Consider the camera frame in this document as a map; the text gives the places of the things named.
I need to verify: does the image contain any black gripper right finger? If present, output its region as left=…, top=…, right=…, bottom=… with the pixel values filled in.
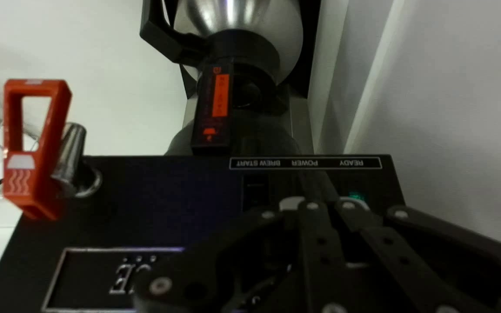
left=332, top=199, right=501, bottom=313

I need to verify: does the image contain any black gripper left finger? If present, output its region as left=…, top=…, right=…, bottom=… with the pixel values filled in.
left=132, top=201, right=351, bottom=313

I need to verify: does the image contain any black coffee maker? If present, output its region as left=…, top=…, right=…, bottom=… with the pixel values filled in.
left=0, top=0, right=414, bottom=313

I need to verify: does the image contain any stainless steel coffee carafe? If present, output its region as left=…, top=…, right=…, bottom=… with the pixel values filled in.
left=139, top=0, right=306, bottom=156

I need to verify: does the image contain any metal hot water spout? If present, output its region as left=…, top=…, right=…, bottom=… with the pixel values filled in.
left=50, top=123, right=104, bottom=201

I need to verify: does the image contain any red hot water tap lever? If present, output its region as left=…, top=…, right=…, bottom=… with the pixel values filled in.
left=1, top=79, right=73, bottom=223

